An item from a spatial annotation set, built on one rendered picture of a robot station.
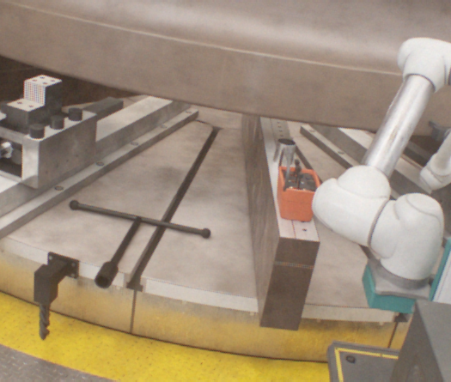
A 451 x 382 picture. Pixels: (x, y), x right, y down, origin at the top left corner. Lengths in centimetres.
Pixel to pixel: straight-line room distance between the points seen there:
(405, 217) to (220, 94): 114
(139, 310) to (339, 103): 119
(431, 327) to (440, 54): 95
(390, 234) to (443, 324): 34
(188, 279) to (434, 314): 113
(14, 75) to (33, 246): 150
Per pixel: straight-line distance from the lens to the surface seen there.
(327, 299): 256
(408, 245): 184
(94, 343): 263
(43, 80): 288
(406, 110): 207
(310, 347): 268
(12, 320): 274
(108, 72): 280
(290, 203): 220
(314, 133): 414
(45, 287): 245
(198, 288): 246
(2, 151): 281
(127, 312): 263
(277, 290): 223
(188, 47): 266
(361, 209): 187
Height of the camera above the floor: 170
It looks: 25 degrees down
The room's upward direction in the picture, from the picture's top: 9 degrees clockwise
